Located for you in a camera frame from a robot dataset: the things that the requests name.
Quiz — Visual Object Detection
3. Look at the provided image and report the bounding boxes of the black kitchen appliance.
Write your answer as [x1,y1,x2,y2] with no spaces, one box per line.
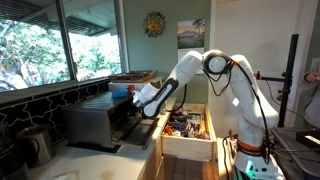
[0,121,33,180]

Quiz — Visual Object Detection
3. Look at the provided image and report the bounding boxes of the clear plastic box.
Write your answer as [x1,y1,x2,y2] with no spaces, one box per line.
[186,112,203,125]

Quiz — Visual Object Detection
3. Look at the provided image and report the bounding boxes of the red cup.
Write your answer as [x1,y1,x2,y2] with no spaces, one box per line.
[126,84,137,95]

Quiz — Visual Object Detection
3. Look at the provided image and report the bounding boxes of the grey sleeved forearm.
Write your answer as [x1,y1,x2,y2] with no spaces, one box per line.
[298,71,320,130]

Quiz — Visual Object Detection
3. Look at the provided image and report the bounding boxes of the silver toaster oven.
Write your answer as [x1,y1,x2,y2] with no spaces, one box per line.
[61,91,161,150]

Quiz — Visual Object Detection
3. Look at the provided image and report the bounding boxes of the black floor cables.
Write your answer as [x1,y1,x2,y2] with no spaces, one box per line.
[221,132,238,180]

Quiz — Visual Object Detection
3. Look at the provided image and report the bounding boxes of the stainless steel pot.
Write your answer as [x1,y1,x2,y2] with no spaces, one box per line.
[15,124,57,168]

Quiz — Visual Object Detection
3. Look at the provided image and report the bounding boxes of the person's hand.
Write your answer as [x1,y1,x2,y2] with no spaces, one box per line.
[305,72,320,84]

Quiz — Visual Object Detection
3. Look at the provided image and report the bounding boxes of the black equipment cart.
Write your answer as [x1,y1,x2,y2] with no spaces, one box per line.
[270,127,320,180]

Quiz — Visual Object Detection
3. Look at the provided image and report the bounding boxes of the sun wall decoration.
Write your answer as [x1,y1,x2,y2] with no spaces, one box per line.
[142,11,167,38]

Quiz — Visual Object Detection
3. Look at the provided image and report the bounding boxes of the white microwave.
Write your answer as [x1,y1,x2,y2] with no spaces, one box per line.
[107,76,165,95]

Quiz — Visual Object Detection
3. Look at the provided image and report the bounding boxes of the open wooden drawer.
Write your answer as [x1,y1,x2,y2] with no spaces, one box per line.
[160,102,218,163]

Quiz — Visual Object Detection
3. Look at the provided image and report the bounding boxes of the blue bowl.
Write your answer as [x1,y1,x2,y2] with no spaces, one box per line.
[111,88,129,99]

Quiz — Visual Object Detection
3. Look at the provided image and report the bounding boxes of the dark window frame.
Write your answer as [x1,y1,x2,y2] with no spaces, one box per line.
[0,0,131,104]

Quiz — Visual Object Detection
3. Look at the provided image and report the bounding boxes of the brown wooden tray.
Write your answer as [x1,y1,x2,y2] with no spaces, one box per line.
[108,70,158,84]

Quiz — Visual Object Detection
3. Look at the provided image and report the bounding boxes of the landscape wall calendar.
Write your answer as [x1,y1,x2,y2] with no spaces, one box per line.
[176,18,207,75]

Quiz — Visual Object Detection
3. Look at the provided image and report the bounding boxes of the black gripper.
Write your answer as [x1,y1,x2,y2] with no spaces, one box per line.
[121,94,136,110]

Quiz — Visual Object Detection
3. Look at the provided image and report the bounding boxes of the black box with label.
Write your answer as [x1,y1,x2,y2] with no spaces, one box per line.
[295,129,320,150]

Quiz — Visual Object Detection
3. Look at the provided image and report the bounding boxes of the orange handled tool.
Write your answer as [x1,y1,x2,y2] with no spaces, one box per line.
[162,124,175,136]

